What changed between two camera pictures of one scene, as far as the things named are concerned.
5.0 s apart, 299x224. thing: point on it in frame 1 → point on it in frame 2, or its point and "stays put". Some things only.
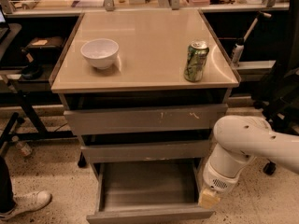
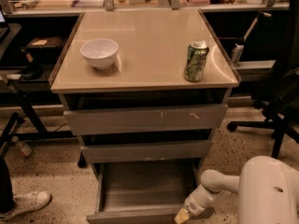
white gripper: (217, 178) → (193, 206)
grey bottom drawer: (155, 191) stays put
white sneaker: (25, 202) stays put
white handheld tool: (238, 49) stays put
